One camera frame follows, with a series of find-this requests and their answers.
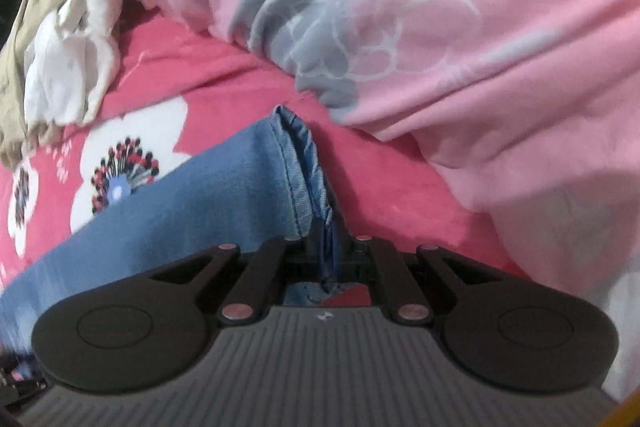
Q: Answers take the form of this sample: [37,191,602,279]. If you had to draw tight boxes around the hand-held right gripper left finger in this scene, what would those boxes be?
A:
[146,226,322,323]

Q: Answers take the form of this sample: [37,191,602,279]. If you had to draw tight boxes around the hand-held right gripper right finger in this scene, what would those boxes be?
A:
[332,226,502,326]

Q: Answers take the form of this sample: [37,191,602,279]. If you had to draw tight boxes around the light blue denim jeans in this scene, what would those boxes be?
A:
[0,104,347,360]

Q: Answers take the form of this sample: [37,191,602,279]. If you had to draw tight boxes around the pink floral bedsheet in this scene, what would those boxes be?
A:
[0,0,536,308]

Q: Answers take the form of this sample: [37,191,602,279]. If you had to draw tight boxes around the pink grey floral quilt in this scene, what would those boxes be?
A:
[99,0,640,408]

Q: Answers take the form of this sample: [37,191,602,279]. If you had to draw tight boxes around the white garment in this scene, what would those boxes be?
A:
[22,0,122,128]

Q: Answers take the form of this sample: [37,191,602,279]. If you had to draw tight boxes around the beige pants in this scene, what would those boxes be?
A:
[0,0,93,170]

